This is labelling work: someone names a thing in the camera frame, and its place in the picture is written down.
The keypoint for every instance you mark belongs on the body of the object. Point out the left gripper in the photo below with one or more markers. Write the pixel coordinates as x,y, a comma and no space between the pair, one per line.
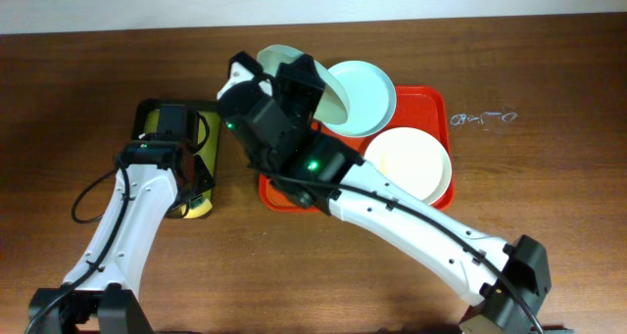
199,183

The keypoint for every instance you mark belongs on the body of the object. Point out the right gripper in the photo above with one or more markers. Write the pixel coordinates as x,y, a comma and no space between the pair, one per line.
302,79

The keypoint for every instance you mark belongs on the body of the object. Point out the light blue plate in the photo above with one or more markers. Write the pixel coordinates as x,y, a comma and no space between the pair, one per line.
334,105
371,95

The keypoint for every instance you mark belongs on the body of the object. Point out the green and yellow sponge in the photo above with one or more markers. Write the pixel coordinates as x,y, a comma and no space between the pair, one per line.
197,208

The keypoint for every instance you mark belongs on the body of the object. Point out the light blue plate top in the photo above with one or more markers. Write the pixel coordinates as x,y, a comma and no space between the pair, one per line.
371,95

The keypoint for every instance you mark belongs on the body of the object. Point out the white cream plate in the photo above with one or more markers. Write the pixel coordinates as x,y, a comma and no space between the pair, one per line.
414,160

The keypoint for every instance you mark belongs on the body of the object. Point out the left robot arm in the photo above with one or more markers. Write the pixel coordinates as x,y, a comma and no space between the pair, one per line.
164,171

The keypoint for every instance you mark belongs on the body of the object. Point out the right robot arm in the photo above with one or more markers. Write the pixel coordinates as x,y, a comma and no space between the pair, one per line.
504,284

